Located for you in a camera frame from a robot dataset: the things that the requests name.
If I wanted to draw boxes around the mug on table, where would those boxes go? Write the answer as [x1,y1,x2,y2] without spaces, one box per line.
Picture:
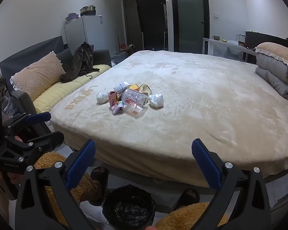
[212,35,220,40]

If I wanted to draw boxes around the clear plastic bag red print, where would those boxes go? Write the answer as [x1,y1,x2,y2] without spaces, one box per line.
[122,89,148,118]

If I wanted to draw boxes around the yellow red snack wrapper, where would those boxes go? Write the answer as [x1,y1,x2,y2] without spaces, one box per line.
[128,84,139,91]

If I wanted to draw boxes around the black jacket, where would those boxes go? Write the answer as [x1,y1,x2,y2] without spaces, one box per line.
[60,42,100,83]

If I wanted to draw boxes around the small white plastic wad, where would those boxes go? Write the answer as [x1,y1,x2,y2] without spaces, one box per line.
[96,92,109,104]

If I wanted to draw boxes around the white refrigerator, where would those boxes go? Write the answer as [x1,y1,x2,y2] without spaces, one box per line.
[65,16,107,54]

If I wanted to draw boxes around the pink paper cup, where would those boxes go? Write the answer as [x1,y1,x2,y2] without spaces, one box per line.
[108,91,118,107]

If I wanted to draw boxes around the black trash bin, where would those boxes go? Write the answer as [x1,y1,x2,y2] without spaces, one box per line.
[102,184,156,229]

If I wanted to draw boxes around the purple wrapper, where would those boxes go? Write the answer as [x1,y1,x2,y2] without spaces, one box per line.
[111,101,124,115]

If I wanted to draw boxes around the frosted glass door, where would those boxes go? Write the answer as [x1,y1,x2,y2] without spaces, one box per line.
[172,0,210,53]

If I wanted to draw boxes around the white paper package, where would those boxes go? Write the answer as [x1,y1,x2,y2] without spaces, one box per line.
[113,81,129,94]

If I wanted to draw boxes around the beige plush bed blanket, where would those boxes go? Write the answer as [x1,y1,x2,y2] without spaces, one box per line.
[51,51,288,187]

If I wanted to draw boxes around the left hand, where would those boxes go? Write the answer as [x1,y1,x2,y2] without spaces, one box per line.
[0,136,23,185]

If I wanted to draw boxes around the black wardrobe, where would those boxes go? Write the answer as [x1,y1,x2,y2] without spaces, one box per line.
[123,0,168,51]

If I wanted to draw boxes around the foot black sandal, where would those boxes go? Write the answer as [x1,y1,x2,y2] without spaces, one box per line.
[89,166,109,207]
[175,188,200,210]

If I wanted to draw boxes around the peach quilted pillow on sofa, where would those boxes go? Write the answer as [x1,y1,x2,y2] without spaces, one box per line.
[10,51,65,101]

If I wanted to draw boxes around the left foot black sandal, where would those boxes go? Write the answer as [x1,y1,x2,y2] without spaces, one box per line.
[89,166,109,207]

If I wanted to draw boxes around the black headboard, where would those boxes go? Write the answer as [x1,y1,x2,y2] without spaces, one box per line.
[246,31,288,51]

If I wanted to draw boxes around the dark grey sofa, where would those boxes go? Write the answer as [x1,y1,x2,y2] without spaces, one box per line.
[0,36,111,114]

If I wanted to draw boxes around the white side table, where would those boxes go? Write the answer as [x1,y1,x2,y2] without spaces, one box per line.
[202,38,256,62]

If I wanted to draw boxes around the right foot black sandal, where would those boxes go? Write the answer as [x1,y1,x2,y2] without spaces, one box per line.
[175,188,200,210]

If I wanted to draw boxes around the purple basin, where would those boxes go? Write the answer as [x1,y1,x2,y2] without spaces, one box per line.
[65,12,79,24]

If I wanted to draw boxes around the yellow quilted sofa mat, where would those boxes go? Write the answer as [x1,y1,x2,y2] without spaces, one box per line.
[33,64,110,113]

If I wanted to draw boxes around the large white plastic wad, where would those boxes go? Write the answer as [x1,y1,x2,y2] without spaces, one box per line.
[149,94,164,108]

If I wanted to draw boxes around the black pot on fridge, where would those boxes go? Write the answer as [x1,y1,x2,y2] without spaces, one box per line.
[80,5,96,17]

